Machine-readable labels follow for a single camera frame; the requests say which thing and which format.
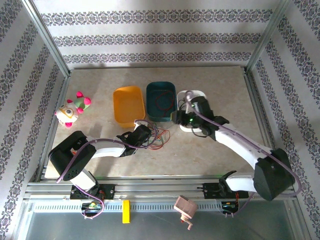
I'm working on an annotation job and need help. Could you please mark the thin red cable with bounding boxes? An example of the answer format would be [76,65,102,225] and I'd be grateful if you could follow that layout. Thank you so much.
[149,128,171,151]

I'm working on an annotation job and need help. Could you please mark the thick red cable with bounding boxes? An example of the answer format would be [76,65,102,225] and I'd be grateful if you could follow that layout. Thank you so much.
[154,91,176,118]

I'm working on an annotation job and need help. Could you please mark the white plastic bin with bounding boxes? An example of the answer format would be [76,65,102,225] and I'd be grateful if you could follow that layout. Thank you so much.
[176,89,208,133]

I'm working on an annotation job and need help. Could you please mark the teal plastic bin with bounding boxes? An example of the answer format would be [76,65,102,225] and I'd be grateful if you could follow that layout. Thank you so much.
[145,81,177,123]

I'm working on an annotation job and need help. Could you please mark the orange plastic bin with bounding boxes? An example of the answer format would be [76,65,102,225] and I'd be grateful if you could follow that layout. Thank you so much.
[112,85,147,129]

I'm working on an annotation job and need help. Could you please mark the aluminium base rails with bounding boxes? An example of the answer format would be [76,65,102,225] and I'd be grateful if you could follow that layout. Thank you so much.
[24,176,298,201]

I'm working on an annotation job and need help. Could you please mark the white pink green plush toy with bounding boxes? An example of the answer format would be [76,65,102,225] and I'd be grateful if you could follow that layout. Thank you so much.
[54,90,92,129]

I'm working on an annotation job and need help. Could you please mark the yellow plastic block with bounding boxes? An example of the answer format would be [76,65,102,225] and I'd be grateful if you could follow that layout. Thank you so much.
[121,199,131,224]

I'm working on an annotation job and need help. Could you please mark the small circuit board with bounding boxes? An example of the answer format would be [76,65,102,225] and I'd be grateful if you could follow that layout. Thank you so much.
[81,201,104,211]
[221,201,240,213]

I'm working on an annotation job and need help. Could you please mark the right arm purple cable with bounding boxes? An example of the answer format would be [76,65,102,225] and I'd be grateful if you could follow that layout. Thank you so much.
[184,89,303,218]

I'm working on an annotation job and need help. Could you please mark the aluminium side rail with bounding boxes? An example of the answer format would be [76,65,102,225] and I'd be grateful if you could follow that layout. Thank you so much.
[36,73,72,182]
[243,67,286,181]

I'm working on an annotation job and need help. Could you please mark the white slotted cable duct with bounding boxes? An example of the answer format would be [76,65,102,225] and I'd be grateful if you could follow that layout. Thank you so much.
[32,201,241,213]

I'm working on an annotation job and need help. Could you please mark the aluminium frame post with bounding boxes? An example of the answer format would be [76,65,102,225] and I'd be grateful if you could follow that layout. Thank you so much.
[246,0,292,73]
[21,0,72,77]

